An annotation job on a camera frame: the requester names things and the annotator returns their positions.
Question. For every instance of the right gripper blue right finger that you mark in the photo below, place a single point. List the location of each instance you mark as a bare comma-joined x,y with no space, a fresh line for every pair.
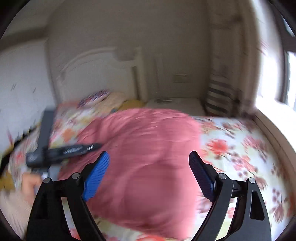
250,219

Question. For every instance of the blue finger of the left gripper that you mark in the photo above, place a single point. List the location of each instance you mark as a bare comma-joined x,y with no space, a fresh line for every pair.
79,150

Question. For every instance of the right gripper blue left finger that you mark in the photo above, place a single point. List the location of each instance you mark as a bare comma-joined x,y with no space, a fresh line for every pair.
47,218

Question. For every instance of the pink quilted jacket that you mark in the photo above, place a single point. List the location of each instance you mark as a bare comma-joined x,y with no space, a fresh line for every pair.
149,185

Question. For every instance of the person's left hand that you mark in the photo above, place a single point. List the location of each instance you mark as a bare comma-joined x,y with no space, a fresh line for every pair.
30,183

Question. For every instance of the embroidered decorative pillow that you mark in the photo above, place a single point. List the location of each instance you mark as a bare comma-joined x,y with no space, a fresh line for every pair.
94,98

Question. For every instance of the white wardrobe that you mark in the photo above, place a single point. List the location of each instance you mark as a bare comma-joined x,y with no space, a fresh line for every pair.
26,89

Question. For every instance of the beige patterned pillow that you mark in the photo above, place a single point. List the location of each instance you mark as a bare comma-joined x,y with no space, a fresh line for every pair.
113,101

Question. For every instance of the yellow cloth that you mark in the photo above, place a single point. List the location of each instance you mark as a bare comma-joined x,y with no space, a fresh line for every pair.
133,103

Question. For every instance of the floral bed sheet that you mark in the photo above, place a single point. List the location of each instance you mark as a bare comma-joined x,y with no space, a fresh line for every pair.
237,148

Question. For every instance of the white wooden headboard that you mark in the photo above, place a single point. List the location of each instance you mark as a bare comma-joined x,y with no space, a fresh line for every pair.
99,69

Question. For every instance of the white bedside table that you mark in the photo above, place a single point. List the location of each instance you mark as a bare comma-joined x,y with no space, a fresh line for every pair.
191,106

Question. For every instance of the patterned cream curtain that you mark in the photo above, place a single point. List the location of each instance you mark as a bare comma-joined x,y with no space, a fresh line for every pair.
235,59

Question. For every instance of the dark framed window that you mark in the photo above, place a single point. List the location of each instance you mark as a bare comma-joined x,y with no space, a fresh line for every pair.
284,13

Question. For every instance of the beige wall socket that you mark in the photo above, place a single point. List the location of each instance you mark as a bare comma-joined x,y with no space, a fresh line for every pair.
181,78

